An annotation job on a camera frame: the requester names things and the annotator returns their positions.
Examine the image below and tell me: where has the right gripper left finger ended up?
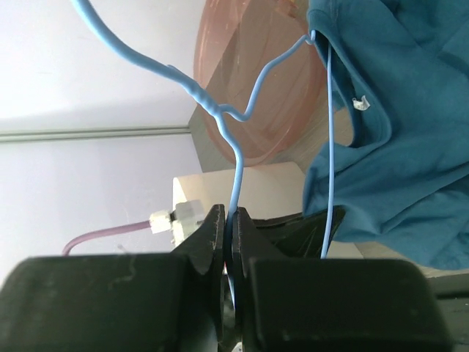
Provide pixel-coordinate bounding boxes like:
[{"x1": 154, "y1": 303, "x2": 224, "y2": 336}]
[{"x1": 1, "y1": 205, "x2": 225, "y2": 351}]

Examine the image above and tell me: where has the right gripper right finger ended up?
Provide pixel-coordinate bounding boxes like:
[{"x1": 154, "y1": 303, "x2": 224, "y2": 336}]
[{"x1": 232, "y1": 208, "x2": 454, "y2": 351}]

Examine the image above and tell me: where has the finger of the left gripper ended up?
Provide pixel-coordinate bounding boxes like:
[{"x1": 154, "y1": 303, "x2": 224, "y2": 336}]
[{"x1": 254, "y1": 210, "x2": 328, "y2": 258}]

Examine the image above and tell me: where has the blue t shirt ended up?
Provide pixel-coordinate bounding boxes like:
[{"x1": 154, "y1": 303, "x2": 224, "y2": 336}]
[{"x1": 303, "y1": 1, "x2": 468, "y2": 270}]

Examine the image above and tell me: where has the light blue wire hanger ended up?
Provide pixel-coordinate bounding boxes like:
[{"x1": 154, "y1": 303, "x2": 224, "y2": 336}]
[{"x1": 70, "y1": 0, "x2": 335, "y2": 323}]

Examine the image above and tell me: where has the pink translucent plastic tub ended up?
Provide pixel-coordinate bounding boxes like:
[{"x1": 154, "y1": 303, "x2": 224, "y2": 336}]
[{"x1": 193, "y1": 1, "x2": 325, "y2": 166}]

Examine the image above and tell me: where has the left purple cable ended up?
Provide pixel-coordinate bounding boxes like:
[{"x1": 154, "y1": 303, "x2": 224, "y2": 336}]
[{"x1": 61, "y1": 221, "x2": 153, "y2": 257}]

